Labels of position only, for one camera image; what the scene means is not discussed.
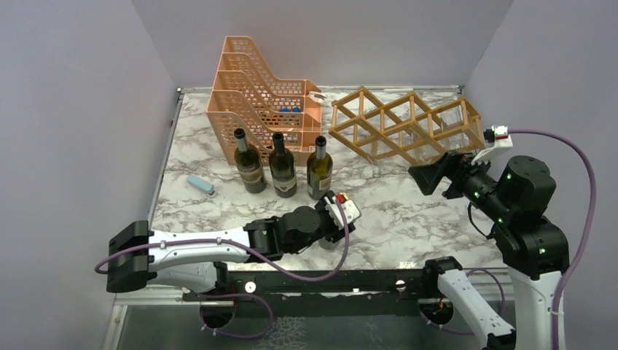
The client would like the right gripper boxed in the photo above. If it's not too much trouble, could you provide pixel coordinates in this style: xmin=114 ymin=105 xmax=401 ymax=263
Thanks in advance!
xmin=409 ymin=147 xmax=515 ymax=221

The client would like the green bottle silver cap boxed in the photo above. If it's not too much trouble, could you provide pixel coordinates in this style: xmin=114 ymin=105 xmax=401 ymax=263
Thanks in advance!
xmin=307 ymin=136 xmax=333 ymax=200

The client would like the dark green wine bottle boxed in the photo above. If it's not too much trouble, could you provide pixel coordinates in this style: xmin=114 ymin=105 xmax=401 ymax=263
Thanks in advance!
xmin=268 ymin=132 xmax=297 ymax=198

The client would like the dark bottle brown label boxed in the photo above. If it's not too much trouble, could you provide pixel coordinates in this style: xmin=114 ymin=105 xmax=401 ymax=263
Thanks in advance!
xmin=233 ymin=128 xmax=267 ymax=194

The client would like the red bottle gold cap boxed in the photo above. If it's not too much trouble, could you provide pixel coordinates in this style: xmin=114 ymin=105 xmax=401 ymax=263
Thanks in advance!
xmin=318 ymin=238 xmax=340 ymax=251

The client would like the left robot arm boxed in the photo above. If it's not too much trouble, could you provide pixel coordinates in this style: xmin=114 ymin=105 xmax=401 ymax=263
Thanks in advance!
xmin=95 ymin=191 xmax=361 ymax=300

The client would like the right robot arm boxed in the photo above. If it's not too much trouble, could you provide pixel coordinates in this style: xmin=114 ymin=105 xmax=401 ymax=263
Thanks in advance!
xmin=409 ymin=151 xmax=569 ymax=349

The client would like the wooden wine rack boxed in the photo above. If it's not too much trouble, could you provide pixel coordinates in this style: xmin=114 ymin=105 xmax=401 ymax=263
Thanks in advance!
xmin=329 ymin=86 xmax=485 ymax=166

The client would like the light blue eraser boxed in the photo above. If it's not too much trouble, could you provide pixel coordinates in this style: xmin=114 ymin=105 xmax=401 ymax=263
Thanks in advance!
xmin=187 ymin=175 xmax=216 ymax=196

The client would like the peach plastic file organizer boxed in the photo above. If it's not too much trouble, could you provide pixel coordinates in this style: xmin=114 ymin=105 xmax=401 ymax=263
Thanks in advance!
xmin=206 ymin=36 xmax=322 ymax=166

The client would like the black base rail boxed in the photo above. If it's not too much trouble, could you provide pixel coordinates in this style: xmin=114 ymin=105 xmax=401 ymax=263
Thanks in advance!
xmin=182 ymin=269 xmax=454 ymax=324

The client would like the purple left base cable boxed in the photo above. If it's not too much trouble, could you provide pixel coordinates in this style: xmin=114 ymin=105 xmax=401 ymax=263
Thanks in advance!
xmin=195 ymin=289 xmax=275 ymax=340

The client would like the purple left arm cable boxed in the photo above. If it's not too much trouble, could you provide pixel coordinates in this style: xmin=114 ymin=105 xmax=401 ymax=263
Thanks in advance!
xmin=94 ymin=203 xmax=351 ymax=284

